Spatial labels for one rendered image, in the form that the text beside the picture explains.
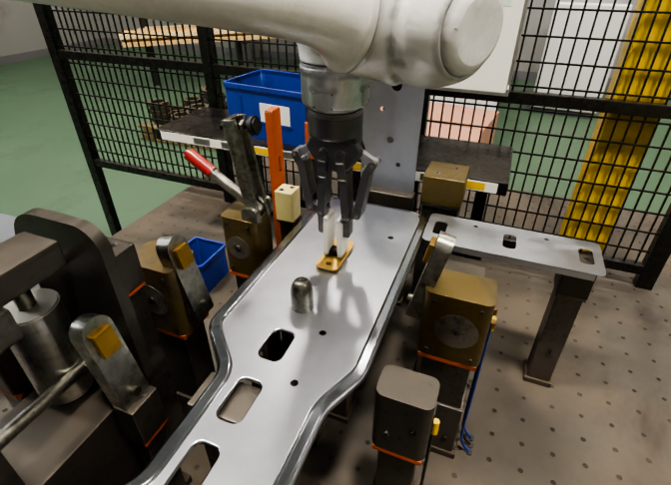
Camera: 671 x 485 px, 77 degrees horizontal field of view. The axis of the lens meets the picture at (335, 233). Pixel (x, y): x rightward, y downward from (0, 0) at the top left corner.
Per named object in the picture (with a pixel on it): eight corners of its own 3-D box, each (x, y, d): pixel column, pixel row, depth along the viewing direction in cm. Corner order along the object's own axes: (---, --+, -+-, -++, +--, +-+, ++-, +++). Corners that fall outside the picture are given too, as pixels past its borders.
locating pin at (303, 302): (309, 323, 59) (307, 287, 56) (288, 317, 60) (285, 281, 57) (318, 309, 62) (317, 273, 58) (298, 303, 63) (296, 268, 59)
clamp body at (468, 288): (470, 469, 71) (519, 315, 52) (400, 443, 75) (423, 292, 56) (474, 434, 76) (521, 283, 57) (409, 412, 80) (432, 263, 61)
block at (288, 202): (301, 340, 95) (291, 194, 75) (286, 335, 96) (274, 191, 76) (307, 329, 97) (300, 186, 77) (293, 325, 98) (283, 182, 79)
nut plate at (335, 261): (336, 271, 66) (336, 265, 65) (315, 266, 67) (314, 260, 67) (354, 243, 73) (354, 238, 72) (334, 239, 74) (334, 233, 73)
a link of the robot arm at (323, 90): (357, 70, 49) (355, 122, 52) (380, 56, 56) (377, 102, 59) (286, 64, 51) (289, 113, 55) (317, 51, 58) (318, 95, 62)
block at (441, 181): (439, 321, 100) (465, 182, 80) (405, 312, 102) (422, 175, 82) (445, 299, 106) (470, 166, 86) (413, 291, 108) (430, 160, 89)
